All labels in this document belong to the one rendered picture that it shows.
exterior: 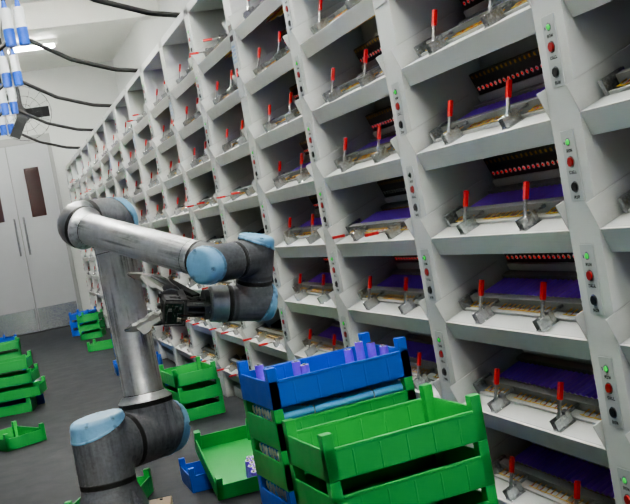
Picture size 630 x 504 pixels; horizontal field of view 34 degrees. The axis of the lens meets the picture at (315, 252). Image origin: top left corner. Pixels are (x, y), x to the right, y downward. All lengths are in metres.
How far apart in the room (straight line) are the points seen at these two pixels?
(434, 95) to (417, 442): 0.95
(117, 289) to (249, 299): 0.50
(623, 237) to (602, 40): 0.33
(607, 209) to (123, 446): 1.53
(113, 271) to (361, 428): 1.17
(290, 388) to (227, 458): 1.52
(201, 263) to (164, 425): 0.64
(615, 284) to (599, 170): 0.19
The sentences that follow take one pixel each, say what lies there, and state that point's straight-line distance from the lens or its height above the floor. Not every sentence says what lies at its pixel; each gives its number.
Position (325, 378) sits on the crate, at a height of 0.52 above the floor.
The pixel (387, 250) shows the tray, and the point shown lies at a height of 0.70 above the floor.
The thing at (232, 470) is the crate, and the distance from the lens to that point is 3.45.
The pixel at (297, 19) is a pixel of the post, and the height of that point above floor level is 1.39.
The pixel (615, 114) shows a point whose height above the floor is 0.91.
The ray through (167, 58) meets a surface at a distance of 5.17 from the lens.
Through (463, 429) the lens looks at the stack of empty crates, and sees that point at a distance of 1.83.
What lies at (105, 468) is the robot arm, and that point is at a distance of 2.82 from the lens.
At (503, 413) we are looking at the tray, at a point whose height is 0.34.
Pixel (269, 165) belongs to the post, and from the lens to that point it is 3.75.
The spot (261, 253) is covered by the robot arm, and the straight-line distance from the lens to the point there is 2.52.
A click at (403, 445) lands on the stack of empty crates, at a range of 1.78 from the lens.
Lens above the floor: 0.85
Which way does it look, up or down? 3 degrees down
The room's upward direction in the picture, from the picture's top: 10 degrees counter-clockwise
